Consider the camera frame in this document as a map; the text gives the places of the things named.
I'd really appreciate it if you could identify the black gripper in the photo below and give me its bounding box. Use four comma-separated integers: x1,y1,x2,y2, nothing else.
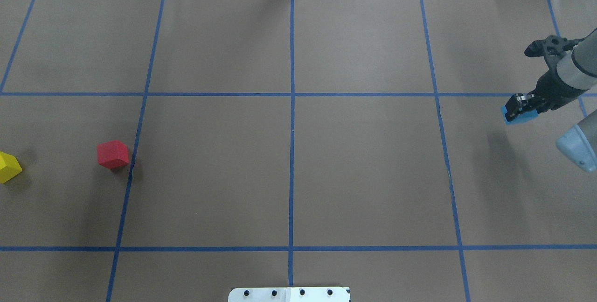
506,70,582,121

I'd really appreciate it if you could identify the blue cube block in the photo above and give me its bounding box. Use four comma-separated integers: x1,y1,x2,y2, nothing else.
501,106,539,126

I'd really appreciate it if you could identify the red cube block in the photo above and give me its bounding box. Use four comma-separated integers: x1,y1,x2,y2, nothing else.
96,140,130,169

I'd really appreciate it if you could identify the yellow cube block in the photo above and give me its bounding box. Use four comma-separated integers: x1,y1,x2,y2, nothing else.
0,152,23,184

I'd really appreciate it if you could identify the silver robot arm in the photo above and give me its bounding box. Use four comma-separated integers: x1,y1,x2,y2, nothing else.
501,30,597,173

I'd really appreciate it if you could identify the brown paper table cover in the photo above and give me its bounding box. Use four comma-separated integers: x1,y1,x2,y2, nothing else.
1,0,596,302

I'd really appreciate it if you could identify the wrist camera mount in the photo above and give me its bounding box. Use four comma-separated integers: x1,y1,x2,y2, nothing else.
524,35,585,70

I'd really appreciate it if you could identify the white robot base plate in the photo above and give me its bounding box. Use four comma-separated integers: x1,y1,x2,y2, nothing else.
228,287,351,302

